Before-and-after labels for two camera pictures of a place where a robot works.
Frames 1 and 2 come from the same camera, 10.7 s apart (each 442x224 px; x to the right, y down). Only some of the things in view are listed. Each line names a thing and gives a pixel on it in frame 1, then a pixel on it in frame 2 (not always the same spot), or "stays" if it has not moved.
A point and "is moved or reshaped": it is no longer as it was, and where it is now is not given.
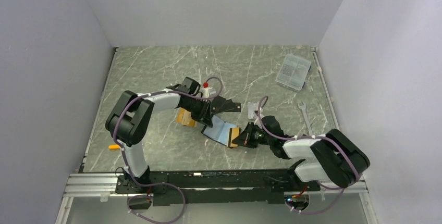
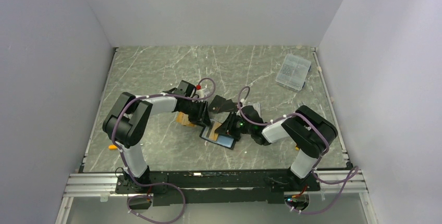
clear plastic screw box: [293, 73] stays
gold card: [234, 133] is moved or reshaped
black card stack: [220, 104] stays
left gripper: [206, 109] stays
